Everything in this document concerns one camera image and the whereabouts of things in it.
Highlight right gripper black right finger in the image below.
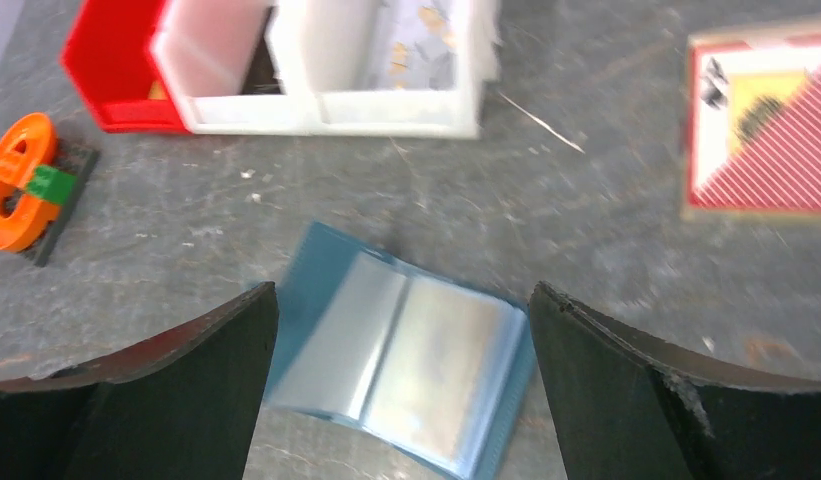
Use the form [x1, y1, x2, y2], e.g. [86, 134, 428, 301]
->
[529, 282, 821, 479]

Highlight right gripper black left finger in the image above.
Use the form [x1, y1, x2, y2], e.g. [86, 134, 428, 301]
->
[0, 282, 279, 479]

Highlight blue card holder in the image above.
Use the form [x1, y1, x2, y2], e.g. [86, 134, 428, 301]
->
[264, 222, 536, 479]

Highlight playing card box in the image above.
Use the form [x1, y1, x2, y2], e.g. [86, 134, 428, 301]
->
[682, 14, 821, 219]

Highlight black card in bin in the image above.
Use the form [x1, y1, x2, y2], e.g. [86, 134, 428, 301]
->
[240, 6, 282, 95]

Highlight silver VIP cards in bin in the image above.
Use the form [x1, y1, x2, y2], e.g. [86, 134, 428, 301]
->
[363, 0, 456, 90]

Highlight orange plastic loop toy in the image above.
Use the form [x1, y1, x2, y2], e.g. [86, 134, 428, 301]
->
[0, 112, 59, 253]

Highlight green toy brick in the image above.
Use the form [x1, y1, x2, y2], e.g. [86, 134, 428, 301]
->
[24, 164, 76, 206]

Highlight dark grey brick plate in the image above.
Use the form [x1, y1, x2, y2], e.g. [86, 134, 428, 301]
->
[20, 139, 99, 267]

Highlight red plastic bin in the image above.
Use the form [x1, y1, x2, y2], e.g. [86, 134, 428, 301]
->
[60, 0, 188, 134]

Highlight white right plastic bin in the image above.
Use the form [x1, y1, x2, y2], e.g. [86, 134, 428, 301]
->
[266, 1, 501, 139]

